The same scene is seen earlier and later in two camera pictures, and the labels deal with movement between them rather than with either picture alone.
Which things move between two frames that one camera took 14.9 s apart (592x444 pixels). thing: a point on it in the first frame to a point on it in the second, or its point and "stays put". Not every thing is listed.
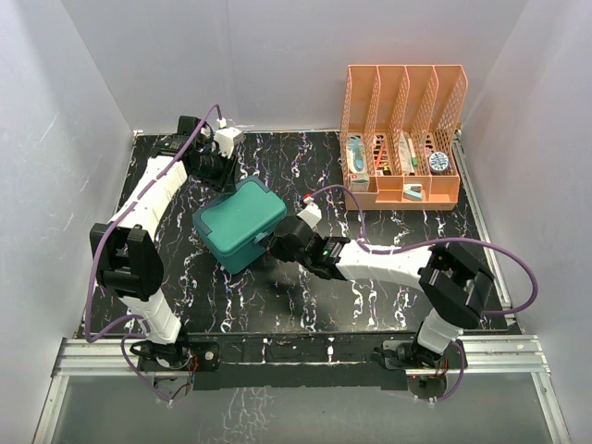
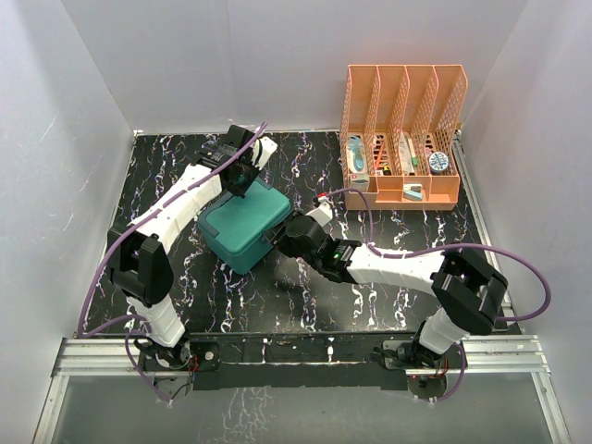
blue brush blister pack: (357, 154) stays put
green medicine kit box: (229, 222) stays put
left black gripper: (226, 183) to (252, 168)
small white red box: (359, 182) stays put
